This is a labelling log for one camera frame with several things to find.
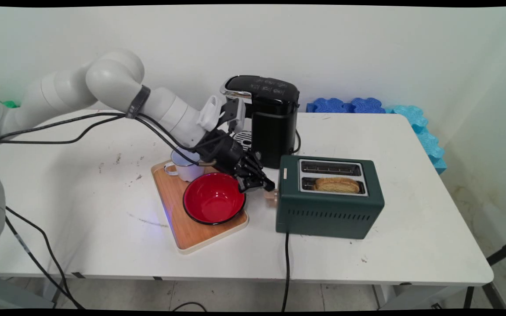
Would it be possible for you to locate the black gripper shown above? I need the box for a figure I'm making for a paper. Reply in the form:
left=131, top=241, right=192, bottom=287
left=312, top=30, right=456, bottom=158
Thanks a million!
left=197, top=131, right=276, bottom=194

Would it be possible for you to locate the red bowl black rim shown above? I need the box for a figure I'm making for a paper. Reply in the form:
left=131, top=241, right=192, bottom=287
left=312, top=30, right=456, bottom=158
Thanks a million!
left=182, top=172, right=247, bottom=226

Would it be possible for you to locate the black coffee machine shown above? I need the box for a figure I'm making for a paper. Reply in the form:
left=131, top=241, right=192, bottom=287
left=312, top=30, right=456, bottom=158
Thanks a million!
left=219, top=75, right=301, bottom=169

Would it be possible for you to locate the white enamel mug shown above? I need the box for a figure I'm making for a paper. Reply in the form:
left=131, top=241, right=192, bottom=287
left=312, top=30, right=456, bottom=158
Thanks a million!
left=163, top=149, right=205, bottom=182

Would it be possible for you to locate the dark green toaster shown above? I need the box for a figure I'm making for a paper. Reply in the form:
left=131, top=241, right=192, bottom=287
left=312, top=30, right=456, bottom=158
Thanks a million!
left=275, top=154, right=385, bottom=240

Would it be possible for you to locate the toast bread slice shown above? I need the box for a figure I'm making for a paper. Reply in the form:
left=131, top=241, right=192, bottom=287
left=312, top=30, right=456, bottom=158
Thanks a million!
left=313, top=176, right=361, bottom=194

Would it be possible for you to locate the wooden serving tray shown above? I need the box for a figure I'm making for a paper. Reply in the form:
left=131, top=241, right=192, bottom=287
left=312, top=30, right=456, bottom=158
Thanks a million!
left=151, top=160, right=249, bottom=255

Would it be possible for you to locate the dark blue foam mat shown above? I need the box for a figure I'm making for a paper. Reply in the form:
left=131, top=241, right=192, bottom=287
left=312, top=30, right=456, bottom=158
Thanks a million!
left=306, top=97, right=387, bottom=114

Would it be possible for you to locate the light blue foam mat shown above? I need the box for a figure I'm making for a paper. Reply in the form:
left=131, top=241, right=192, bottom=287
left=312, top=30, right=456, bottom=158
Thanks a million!
left=385, top=105, right=448, bottom=175

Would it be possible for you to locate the black tripod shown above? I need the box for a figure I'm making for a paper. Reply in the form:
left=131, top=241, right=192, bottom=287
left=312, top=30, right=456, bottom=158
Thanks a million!
left=463, top=237, right=506, bottom=310

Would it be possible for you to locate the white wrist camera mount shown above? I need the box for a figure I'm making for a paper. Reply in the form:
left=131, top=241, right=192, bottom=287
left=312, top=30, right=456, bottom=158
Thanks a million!
left=197, top=95, right=246, bottom=133

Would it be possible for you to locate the black toaster power cable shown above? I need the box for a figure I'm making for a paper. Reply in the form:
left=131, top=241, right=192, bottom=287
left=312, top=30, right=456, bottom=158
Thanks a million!
left=281, top=233, right=291, bottom=312

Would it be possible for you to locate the black velcro strap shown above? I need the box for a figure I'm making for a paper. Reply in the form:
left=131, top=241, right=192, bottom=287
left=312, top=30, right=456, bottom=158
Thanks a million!
left=125, top=85, right=152, bottom=119

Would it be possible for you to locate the black floor cable loop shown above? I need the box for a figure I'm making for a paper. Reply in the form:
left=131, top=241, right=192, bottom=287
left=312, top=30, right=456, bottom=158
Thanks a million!
left=171, top=302, right=208, bottom=312

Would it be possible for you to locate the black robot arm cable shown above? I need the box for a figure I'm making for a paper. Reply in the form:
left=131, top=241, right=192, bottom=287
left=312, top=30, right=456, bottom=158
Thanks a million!
left=0, top=111, right=218, bottom=167

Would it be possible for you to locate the black hanging cable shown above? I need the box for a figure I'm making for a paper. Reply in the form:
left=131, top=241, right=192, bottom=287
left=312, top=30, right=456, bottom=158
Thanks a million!
left=5, top=205, right=76, bottom=303

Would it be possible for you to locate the black cable with grey tag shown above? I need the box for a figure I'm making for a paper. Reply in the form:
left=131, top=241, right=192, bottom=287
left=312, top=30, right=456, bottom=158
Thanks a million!
left=5, top=216, right=84, bottom=310

